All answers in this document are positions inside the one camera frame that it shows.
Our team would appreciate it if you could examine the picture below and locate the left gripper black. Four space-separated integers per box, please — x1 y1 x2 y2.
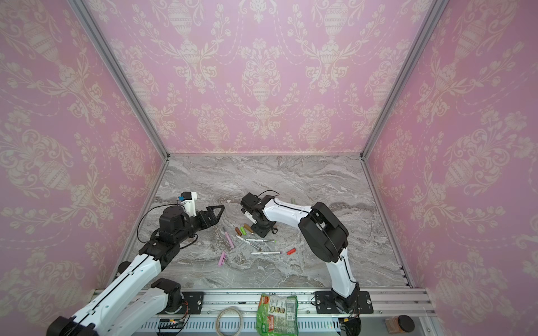
174 204 226 245

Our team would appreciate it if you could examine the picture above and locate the tan brown pen cap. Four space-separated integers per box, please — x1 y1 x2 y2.
243 224 254 234

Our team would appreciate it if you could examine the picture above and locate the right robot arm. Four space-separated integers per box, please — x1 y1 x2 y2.
240 193 360 313

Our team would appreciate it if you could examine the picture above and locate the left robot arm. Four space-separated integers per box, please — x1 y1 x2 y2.
46 205 225 335

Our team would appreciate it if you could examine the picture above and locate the pink pen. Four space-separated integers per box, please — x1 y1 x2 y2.
224 231 235 250

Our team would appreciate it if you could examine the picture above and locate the white marker black tip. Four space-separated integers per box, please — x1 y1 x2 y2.
235 235 262 252

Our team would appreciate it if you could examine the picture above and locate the white marker pink tip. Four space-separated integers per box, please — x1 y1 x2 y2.
250 251 282 256

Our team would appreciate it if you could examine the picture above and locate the green snack bag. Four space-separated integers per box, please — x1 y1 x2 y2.
256 293 299 336

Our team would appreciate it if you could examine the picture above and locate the brown jar black lid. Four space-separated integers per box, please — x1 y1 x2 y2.
385 315 416 335

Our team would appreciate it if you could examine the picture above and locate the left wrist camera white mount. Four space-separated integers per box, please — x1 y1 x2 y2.
180 192 198 217

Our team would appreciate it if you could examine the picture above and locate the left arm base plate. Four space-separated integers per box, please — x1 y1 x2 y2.
156 291 205 315

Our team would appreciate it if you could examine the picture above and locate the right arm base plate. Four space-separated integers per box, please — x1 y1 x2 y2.
312 291 374 314

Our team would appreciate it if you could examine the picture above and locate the aluminium front rail frame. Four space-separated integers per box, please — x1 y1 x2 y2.
75 288 442 336

